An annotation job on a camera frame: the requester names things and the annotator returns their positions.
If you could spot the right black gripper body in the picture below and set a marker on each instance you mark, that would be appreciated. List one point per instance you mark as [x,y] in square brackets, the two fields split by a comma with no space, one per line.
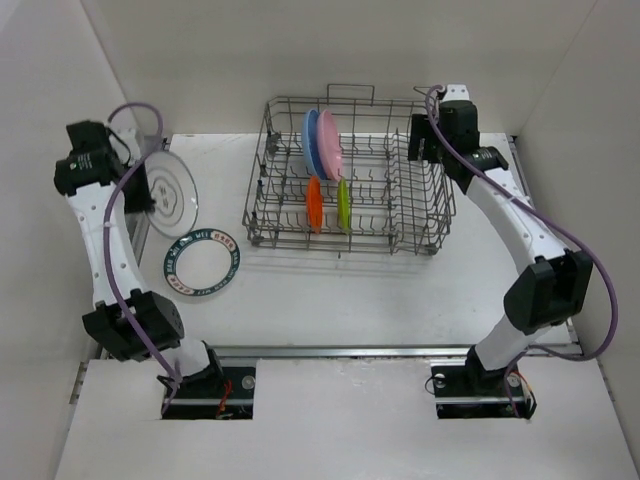
[434,147]

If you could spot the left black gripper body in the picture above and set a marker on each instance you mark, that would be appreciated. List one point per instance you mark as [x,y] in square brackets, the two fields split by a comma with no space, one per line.
[137,192]

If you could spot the white plate teal line pattern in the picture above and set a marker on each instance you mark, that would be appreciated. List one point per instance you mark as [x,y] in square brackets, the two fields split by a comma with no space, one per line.
[174,193]

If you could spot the white plate dark lettered rim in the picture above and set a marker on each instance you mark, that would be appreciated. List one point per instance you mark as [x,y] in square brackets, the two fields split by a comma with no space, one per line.
[201,263]

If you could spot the small green plate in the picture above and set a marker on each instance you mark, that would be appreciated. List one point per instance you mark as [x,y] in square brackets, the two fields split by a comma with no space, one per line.
[343,205]

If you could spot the pink plastic plate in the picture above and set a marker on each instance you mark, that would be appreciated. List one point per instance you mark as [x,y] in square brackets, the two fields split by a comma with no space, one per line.
[329,147]

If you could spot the blue plastic plate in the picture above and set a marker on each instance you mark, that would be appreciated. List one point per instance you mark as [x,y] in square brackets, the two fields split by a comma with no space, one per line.
[310,146]

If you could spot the small orange plate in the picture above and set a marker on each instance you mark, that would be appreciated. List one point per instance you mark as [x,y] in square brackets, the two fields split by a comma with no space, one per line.
[314,204]

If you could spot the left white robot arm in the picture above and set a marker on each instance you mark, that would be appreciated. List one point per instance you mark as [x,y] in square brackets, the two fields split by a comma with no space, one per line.
[128,320]

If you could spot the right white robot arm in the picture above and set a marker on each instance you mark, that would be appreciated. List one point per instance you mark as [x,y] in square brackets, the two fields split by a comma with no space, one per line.
[552,279]

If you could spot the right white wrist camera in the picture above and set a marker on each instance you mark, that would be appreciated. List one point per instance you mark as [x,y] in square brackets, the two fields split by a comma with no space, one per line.
[453,92]

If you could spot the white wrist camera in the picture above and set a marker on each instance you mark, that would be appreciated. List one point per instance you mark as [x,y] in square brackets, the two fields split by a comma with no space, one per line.
[126,144]
[453,92]

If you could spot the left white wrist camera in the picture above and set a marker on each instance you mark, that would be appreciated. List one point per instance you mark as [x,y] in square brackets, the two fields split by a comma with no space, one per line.
[126,144]

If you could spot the grey wire dish rack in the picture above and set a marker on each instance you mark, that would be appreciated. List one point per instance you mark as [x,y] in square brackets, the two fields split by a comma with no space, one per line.
[396,205]

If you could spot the aluminium table frame rail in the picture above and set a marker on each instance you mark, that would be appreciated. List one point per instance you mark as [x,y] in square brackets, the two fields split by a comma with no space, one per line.
[286,303]

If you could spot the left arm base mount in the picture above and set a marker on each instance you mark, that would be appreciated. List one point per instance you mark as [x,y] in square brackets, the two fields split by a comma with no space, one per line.
[212,399]

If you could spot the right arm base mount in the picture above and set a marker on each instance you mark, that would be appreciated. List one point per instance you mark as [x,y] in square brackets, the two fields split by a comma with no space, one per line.
[456,397]

